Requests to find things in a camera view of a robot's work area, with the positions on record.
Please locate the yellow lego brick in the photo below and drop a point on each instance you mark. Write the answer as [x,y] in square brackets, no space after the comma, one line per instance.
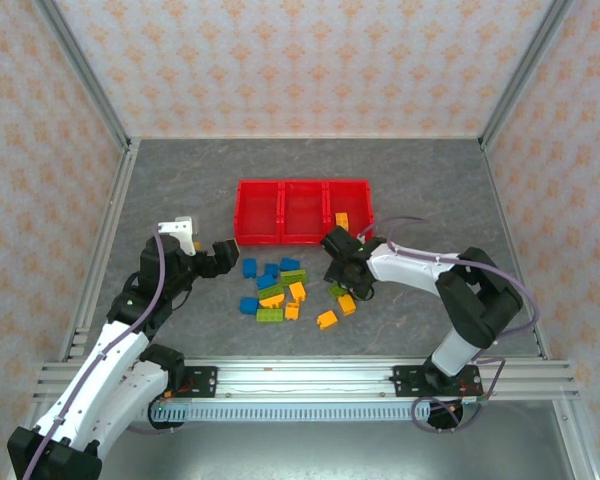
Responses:
[347,304]
[328,320]
[342,220]
[292,311]
[298,291]
[272,301]

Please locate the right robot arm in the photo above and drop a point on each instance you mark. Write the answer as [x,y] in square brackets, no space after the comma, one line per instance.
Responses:
[410,270]

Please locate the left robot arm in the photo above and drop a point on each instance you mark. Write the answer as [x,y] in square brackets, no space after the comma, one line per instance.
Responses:
[95,365]

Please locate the wide aluminium base beam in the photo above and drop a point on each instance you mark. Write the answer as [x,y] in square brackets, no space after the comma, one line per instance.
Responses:
[305,382]

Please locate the shiny metal sheet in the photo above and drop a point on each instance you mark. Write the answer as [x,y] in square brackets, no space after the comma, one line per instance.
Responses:
[305,450]

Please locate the aluminium floor rail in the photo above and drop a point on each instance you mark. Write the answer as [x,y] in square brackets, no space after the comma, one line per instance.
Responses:
[116,200]
[500,200]

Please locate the thin aluminium wall rail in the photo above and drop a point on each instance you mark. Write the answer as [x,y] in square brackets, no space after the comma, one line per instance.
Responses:
[305,137]

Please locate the aluminium upright post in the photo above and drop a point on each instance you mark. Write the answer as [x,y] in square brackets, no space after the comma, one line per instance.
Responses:
[85,70]
[526,70]

